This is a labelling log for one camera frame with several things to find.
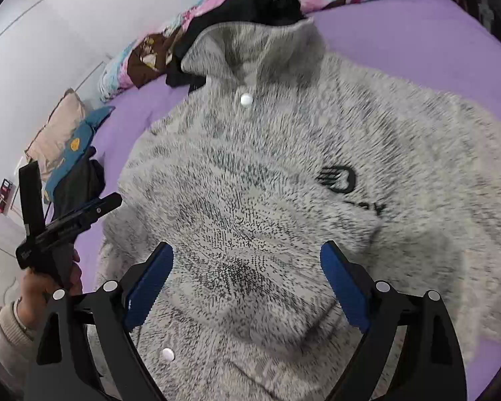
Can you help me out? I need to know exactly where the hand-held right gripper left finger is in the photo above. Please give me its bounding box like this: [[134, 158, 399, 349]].
[[24, 241, 175, 401]]

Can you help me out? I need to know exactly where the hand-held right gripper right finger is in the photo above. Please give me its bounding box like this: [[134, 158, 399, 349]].
[[320, 240, 470, 401]]

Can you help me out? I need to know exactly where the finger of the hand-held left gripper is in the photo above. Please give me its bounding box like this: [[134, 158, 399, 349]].
[[46, 193, 123, 235], [18, 161, 47, 239]]

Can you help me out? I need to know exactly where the grey fleece jacket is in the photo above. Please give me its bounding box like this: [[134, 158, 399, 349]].
[[94, 19, 501, 401]]

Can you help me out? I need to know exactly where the person's left hand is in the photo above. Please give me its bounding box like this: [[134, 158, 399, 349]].
[[18, 250, 84, 330]]

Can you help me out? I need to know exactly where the dark cloth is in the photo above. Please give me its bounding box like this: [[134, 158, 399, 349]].
[[52, 146, 106, 218]]

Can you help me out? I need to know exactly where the blue pillow with orange print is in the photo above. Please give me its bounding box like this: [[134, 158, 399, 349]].
[[44, 106, 117, 203]]

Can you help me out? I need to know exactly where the beige pillow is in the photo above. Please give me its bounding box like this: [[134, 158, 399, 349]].
[[25, 89, 88, 182]]

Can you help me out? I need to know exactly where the purple bed sheet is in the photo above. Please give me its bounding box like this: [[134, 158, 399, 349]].
[[46, 0, 501, 401]]

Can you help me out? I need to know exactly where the black garment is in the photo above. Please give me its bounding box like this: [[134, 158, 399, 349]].
[[165, 0, 307, 88]]

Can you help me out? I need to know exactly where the red item by wall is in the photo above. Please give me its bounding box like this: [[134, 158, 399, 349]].
[[0, 178, 14, 215]]

